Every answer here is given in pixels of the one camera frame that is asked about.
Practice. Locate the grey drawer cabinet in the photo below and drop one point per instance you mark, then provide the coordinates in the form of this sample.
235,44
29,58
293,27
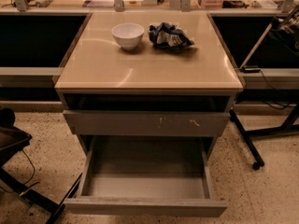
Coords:
100,76

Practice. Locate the closed grey top drawer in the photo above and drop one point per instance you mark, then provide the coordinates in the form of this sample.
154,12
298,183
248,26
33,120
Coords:
146,123

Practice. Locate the open grey middle drawer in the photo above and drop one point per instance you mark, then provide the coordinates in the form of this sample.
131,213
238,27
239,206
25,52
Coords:
146,176

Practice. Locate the crumpled blue chip bag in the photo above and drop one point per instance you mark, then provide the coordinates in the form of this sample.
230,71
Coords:
168,36

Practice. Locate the white ceramic bowl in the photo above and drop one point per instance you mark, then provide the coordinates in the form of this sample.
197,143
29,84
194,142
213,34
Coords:
128,35

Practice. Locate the black chair left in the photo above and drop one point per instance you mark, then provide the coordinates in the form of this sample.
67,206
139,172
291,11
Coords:
13,140

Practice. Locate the white rod with black base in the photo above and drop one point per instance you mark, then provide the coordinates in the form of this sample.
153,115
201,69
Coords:
258,43

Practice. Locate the black wheeled stand frame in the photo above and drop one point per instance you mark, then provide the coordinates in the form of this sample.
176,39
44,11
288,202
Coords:
287,127

